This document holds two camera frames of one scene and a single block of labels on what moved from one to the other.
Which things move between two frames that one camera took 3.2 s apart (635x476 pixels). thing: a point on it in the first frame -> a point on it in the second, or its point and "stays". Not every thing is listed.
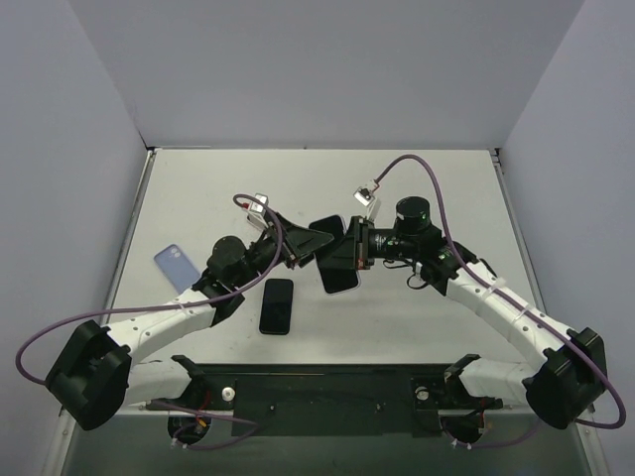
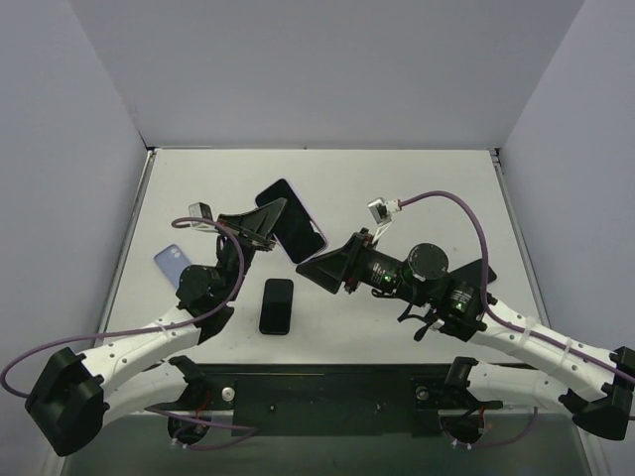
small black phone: (276, 306) stays
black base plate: (327, 400) stays
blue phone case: (177, 268) stays
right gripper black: (358, 243) -> (353, 263)
